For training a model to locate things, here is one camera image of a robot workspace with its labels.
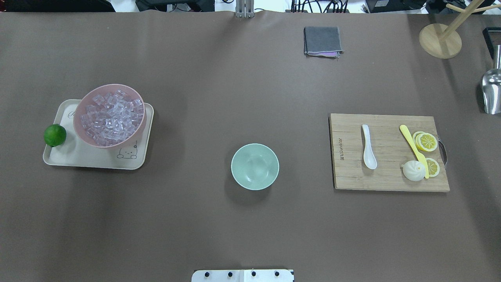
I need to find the white ceramic spoon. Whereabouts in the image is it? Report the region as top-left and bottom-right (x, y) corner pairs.
(361, 124), (378, 170)

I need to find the mint green bowl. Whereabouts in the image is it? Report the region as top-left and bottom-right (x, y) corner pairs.
(230, 143), (280, 191)

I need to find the pink bowl of ice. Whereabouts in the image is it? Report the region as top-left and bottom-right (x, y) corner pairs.
(73, 84), (151, 148)

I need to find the metal ice scoop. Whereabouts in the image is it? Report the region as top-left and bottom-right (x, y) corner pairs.
(482, 45), (501, 115)

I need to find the folded grey cloth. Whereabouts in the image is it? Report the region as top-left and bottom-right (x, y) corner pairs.
(303, 26), (345, 58)

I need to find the bamboo cutting board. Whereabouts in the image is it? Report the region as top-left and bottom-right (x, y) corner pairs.
(329, 114), (450, 192)

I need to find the yellow plastic knife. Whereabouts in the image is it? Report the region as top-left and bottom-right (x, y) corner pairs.
(399, 125), (429, 179)

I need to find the white steamed bun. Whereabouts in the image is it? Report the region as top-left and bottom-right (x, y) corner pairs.
(401, 160), (427, 181)

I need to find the upper lemon slice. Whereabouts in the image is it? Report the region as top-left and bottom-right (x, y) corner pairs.
(412, 131), (438, 152)

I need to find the lemon slice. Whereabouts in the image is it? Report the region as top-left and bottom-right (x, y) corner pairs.
(412, 131), (438, 152)
(425, 157), (440, 178)

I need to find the beige serving tray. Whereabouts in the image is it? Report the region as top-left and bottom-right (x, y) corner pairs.
(43, 99), (154, 170)

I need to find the lower lemon slice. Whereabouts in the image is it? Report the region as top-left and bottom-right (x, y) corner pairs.
(425, 157), (440, 178)

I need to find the green lime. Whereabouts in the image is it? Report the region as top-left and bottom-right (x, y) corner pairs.
(43, 124), (67, 147)

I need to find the wooden mug tree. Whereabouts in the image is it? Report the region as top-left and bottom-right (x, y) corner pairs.
(418, 0), (501, 59)

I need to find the aluminium frame post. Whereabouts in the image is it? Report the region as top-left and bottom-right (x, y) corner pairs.
(235, 0), (255, 18)

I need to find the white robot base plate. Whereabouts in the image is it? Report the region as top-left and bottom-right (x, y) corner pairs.
(191, 269), (295, 282)

